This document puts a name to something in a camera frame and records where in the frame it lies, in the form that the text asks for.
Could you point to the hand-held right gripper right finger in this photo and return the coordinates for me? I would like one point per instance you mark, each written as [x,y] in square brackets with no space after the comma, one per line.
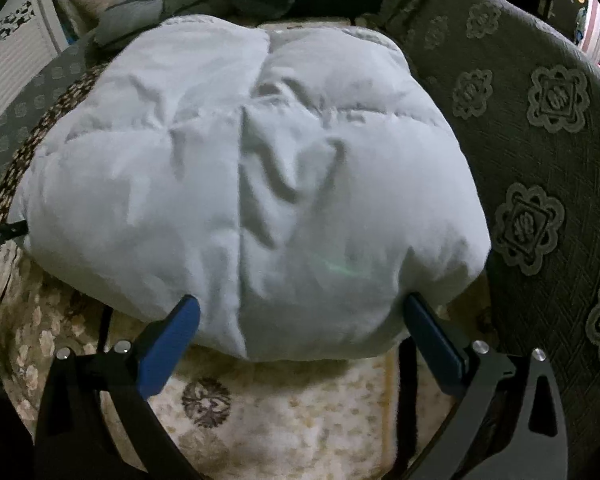
[432,340]

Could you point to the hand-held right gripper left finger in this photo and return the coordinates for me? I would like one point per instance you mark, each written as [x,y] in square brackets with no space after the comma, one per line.
[172,340]

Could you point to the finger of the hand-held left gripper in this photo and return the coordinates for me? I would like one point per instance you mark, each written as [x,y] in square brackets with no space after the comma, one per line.
[5,234]

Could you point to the white down jacket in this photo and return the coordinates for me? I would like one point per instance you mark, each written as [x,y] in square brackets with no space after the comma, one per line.
[230,185]

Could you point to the grey square-print cloth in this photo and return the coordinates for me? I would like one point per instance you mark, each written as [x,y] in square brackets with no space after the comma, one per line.
[10,130]

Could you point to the grey-green floral sofa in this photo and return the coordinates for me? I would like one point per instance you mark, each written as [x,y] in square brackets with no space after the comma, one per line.
[530,160]

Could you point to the black-and-white spotted cloth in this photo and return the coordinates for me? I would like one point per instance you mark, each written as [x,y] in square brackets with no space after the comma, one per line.
[7,25]

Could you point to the grey-blue jacket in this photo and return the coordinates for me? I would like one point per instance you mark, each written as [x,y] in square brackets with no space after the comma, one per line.
[150,5]

